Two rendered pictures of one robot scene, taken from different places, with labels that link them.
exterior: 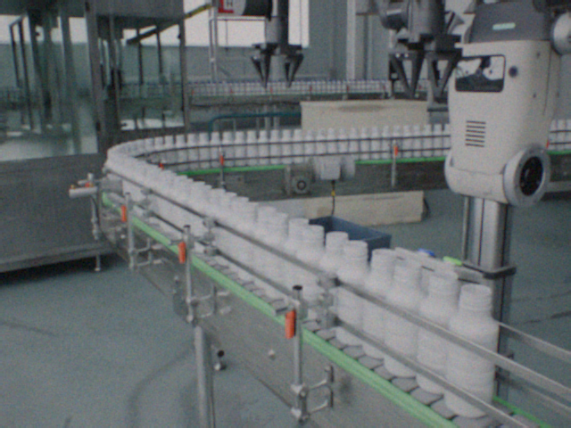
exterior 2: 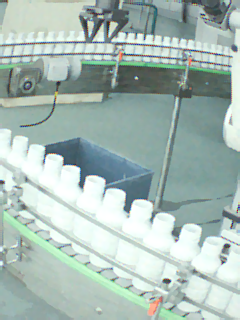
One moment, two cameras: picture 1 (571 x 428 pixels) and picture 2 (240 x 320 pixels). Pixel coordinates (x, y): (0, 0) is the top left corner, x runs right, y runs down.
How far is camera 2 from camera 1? 0.45 m
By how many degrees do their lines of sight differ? 21
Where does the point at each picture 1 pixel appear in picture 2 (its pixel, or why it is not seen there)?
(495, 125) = not seen: outside the picture
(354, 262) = (212, 256)
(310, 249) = (162, 237)
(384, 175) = (104, 75)
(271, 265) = (104, 241)
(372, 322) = (218, 299)
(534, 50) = not seen: outside the picture
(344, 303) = (196, 286)
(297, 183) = (24, 83)
